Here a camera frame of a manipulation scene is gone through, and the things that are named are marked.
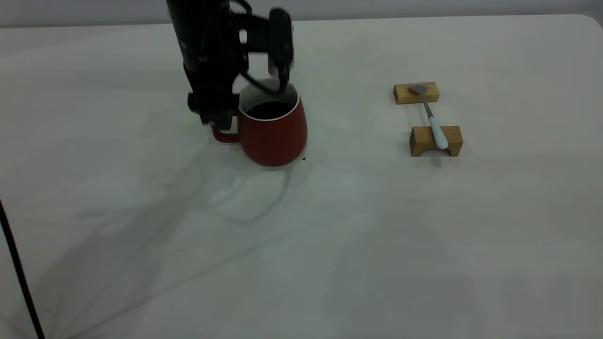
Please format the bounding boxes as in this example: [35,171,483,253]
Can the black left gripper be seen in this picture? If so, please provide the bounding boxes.
[183,62,241,132]

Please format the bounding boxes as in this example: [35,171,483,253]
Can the red ceramic mug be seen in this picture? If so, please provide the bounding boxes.
[212,79,308,167]

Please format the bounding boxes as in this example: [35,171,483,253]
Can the spoon with pale blue handle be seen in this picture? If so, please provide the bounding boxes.
[409,83,449,150]

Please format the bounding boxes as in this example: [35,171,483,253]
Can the dark coffee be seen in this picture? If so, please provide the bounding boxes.
[246,101,293,120]

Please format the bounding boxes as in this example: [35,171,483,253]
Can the flat rectangular wooden block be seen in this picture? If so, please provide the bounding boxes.
[394,82,440,105]

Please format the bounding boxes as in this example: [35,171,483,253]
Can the arched wooden block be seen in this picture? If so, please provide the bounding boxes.
[409,126,464,157]

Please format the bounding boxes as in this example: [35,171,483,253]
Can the black left wrist camera cable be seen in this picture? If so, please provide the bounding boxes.
[238,70,289,95]

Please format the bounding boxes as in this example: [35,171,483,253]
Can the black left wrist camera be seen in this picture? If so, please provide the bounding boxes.
[231,8,295,92]

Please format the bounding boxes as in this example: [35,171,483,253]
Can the thin black hanging cable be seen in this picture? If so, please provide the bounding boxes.
[0,198,46,339]

